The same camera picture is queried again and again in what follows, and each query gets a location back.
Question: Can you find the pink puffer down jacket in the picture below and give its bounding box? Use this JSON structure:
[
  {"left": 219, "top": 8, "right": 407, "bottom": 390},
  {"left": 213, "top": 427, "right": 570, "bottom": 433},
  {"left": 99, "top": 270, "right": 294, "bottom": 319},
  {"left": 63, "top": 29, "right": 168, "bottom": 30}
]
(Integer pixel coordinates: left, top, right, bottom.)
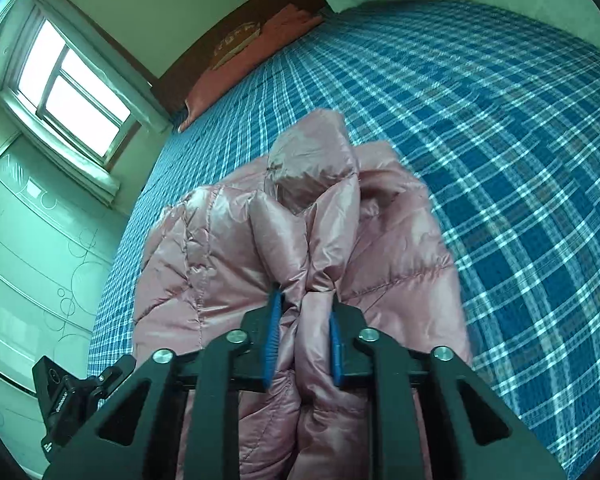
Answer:
[{"left": 132, "top": 110, "right": 470, "bottom": 479}]

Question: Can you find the bright bedroom window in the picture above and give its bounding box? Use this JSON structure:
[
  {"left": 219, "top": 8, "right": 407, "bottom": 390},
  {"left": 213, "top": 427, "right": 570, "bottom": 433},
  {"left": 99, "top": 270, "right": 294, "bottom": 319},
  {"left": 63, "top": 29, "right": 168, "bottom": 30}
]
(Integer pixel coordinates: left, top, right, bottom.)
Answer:
[{"left": 7, "top": 9, "right": 140, "bottom": 170}]

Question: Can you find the white patterned wardrobe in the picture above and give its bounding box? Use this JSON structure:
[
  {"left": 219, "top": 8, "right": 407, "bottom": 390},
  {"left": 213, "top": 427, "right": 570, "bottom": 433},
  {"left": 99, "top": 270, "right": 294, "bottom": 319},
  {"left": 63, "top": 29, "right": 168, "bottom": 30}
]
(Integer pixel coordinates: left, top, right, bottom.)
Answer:
[{"left": 0, "top": 105, "right": 128, "bottom": 477}]

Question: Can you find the blue plaid bed sheet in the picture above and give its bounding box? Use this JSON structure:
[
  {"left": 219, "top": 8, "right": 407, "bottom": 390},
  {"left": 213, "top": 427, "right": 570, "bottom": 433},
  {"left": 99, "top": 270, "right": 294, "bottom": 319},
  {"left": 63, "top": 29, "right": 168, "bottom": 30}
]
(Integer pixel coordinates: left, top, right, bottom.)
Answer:
[{"left": 87, "top": 1, "right": 600, "bottom": 479}]

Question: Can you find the dark wooden headboard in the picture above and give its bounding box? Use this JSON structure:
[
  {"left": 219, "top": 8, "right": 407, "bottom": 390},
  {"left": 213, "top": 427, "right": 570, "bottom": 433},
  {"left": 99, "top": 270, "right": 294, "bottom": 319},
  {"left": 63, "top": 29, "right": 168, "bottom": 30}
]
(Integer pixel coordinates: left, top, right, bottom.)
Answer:
[{"left": 151, "top": 0, "right": 326, "bottom": 113}]

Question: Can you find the orange-red pillow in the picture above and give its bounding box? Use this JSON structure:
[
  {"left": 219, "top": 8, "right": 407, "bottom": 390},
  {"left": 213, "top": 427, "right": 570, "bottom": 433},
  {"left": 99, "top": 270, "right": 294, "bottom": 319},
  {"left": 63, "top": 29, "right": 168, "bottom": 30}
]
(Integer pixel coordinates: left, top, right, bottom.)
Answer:
[{"left": 178, "top": 3, "right": 323, "bottom": 132}]

